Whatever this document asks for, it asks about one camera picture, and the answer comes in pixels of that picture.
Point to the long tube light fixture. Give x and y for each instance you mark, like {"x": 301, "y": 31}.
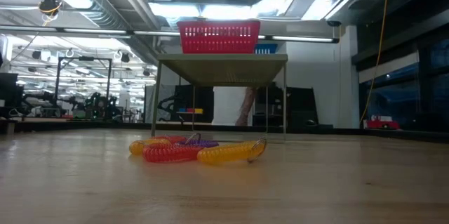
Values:
{"x": 301, "y": 38}

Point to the black gantry frame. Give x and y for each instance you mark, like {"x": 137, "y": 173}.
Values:
{"x": 84, "y": 58}

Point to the person's forearm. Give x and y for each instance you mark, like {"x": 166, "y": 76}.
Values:
{"x": 247, "y": 106}

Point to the small yellow bin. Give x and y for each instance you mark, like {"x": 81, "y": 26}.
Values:
{"x": 198, "y": 110}

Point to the small red bin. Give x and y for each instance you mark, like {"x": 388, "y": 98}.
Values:
{"x": 191, "y": 110}

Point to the black background robot arms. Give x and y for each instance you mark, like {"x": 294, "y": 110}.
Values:
{"x": 98, "y": 103}

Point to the person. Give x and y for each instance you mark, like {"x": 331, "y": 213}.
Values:
{"x": 226, "y": 106}

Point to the red case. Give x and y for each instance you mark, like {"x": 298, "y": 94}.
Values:
{"x": 382, "y": 124}

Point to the black ceiling camera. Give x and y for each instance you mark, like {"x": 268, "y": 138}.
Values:
{"x": 333, "y": 23}

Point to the large corrugated ventilation duct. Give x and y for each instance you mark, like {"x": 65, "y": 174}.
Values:
{"x": 101, "y": 17}

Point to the red plastic basket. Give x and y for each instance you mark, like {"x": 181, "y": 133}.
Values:
{"x": 219, "y": 38}

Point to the small blue bin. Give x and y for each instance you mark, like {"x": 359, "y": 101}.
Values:
{"x": 182, "y": 110}

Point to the black screen panel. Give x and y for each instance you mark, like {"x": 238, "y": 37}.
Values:
{"x": 298, "y": 106}
{"x": 200, "y": 97}

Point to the blue plastic basket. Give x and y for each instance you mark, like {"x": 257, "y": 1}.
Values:
{"x": 265, "y": 48}

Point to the black aluminium table frame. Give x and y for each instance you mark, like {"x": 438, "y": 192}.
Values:
{"x": 105, "y": 125}

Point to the black monitor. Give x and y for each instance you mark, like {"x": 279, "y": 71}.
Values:
{"x": 8, "y": 94}

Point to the purple coil wristband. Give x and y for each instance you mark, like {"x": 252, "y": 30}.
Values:
{"x": 203, "y": 143}

